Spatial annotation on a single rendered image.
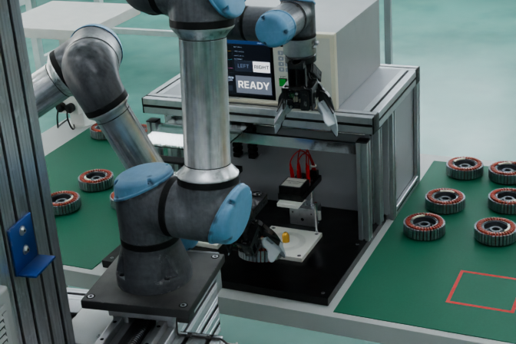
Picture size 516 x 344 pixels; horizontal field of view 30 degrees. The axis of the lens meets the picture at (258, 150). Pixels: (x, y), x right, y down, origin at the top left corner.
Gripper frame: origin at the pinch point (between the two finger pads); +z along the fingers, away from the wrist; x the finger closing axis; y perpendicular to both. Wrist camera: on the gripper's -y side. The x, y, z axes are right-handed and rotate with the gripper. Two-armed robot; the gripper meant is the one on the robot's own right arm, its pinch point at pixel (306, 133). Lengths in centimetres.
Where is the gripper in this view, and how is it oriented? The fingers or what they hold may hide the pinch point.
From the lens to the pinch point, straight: 226.3
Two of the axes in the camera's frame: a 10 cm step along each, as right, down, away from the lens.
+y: -2.7, 3.8, -8.8
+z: 0.7, 9.2, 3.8
